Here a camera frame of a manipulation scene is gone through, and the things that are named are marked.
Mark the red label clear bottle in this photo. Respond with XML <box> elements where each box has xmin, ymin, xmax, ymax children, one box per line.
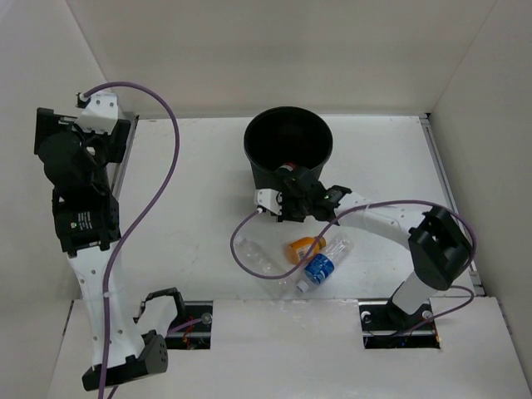
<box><xmin>276</xmin><ymin>162</ymin><xmax>298</xmax><ymax>173</ymax></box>

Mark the orange juice bottle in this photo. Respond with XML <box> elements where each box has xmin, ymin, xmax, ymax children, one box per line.
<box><xmin>285</xmin><ymin>237</ymin><xmax>327</xmax><ymax>265</ymax></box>

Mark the blue label water bottle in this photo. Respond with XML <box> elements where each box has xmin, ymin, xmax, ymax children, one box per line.
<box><xmin>296</xmin><ymin>233</ymin><xmax>353</xmax><ymax>293</ymax></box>

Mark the clear unlabelled plastic bottle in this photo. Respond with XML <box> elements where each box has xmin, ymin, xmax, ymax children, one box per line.
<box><xmin>234</xmin><ymin>234</ymin><xmax>292</xmax><ymax>299</ymax></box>

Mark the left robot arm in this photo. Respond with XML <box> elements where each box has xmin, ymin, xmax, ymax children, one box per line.
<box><xmin>34</xmin><ymin>108</ymin><xmax>187</xmax><ymax>397</ymax></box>

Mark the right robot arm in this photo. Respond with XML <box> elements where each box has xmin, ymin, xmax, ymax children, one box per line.
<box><xmin>274</xmin><ymin>163</ymin><xmax>476</xmax><ymax>330</ymax></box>

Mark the black plastic waste bin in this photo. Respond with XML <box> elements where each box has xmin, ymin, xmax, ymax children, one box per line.
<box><xmin>244</xmin><ymin>106</ymin><xmax>333</xmax><ymax>192</ymax></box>

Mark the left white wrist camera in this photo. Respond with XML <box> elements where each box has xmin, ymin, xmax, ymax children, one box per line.
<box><xmin>75</xmin><ymin>91</ymin><xmax>119</xmax><ymax>135</ymax></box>

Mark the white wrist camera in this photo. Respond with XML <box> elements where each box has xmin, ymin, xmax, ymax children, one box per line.
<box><xmin>254</xmin><ymin>189</ymin><xmax>283</xmax><ymax>216</ymax></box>
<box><xmin>75</xmin><ymin>91</ymin><xmax>119</xmax><ymax>135</ymax></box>

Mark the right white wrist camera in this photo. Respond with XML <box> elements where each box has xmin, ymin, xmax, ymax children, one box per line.
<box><xmin>254</xmin><ymin>189</ymin><xmax>283</xmax><ymax>216</ymax></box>

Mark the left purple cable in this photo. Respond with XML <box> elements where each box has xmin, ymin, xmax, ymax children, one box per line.
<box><xmin>81</xmin><ymin>81</ymin><xmax>200</xmax><ymax>399</ymax></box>

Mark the purple cable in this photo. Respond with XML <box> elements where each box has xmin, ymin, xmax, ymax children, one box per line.
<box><xmin>81</xmin><ymin>81</ymin><xmax>200</xmax><ymax>399</ymax></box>
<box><xmin>230</xmin><ymin>199</ymin><xmax>477</xmax><ymax>337</ymax></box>

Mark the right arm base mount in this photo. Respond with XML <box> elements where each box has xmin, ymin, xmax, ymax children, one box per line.
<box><xmin>358</xmin><ymin>300</ymin><xmax>441</xmax><ymax>349</ymax></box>

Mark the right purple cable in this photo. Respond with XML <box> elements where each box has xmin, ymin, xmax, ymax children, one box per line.
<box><xmin>230</xmin><ymin>199</ymin><xmax>477</xmax><ymax>337</ymax></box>

